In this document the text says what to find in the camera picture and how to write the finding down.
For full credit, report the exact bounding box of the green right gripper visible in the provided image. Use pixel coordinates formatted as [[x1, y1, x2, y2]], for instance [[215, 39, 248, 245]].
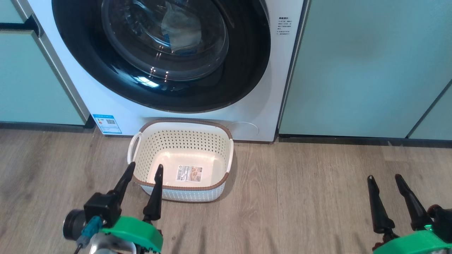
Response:
[[367, 174, 452, 254]]

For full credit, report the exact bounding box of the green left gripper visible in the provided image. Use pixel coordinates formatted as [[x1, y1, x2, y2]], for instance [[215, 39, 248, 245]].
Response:
[[101, 162, 164, 253]]

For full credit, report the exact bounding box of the washing machine glass door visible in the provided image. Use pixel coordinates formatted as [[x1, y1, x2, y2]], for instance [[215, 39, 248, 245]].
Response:
[[52, 0, 272, 113]]

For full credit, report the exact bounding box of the white front-load washing machine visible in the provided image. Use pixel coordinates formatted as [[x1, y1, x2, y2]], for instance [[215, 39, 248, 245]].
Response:
[[14, 0, 311, 142]]

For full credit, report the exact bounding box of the white basket product label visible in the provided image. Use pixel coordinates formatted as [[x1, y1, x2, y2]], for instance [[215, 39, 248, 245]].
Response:
[[176, 165, 203, 183]]

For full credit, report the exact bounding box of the cream perforated laundry basket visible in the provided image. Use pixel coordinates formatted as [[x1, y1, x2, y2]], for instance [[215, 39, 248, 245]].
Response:
[[127, 119, 234, 203]]

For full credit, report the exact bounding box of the blue energy label sticker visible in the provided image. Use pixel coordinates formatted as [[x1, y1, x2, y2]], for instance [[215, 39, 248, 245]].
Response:
[[93, 114, 123, 135]]

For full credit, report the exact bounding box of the mint green cabinet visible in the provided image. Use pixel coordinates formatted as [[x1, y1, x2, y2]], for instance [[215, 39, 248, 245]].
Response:
[[0, 0, 90, 126], [408, 80, 452, 141], [278, 0, 452, 139]]

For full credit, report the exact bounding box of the white round filter cover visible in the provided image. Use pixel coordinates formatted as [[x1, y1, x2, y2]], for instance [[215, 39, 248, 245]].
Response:
[[226, 122, 255, 140]]

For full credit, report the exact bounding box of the teal cable plug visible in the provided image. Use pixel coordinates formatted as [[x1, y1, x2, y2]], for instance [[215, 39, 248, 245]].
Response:
[[76, 216, 103, 247]]

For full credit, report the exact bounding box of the black cabinet handle bar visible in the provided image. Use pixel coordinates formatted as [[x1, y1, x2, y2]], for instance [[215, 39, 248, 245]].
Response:
[[0, 16, 41, 37]]

